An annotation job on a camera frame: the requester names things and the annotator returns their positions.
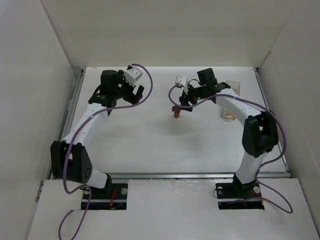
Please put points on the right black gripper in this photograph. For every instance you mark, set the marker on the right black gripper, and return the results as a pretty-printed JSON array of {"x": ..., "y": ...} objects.
[{"x": 187, "y": 99}]

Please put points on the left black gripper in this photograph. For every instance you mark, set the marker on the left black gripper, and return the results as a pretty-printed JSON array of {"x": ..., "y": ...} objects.
[{"x": 130, "y": 94}]

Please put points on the dark brown wooden cube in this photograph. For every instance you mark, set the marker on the dark brown wooden cube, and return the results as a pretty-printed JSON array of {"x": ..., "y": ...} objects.
[{"x": 176, "y": 109}]

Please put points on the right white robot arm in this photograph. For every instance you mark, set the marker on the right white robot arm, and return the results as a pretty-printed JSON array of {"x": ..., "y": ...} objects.
[{"x": 260, "y": 133}]

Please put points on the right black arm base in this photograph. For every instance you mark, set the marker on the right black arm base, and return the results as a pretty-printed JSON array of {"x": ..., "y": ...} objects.
[{"x": 237, "y": 196}]

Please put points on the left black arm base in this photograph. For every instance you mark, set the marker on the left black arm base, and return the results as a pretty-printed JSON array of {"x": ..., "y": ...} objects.
[{"x": 115, "y": 200}]

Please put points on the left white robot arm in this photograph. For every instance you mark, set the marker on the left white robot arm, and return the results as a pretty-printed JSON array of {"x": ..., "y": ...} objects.
[{"x": 70, "y": 160}]

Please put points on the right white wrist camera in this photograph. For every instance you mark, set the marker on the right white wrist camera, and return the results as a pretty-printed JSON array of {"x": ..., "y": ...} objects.
[{"x": 182, "y": 82}]

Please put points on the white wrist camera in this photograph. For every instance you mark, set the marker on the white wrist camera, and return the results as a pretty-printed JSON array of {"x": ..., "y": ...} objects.
[
  {"x": 132, "y": 75},
  {"x": 182, "y": 82}
]

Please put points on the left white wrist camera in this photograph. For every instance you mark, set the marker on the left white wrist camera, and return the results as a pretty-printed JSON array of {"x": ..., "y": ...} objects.
[{"x": 132, "y": 75}]

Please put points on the aluminium table rail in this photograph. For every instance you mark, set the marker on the aluminium table rail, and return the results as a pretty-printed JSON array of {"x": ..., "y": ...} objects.
[{"x": 206, "y": 175}]

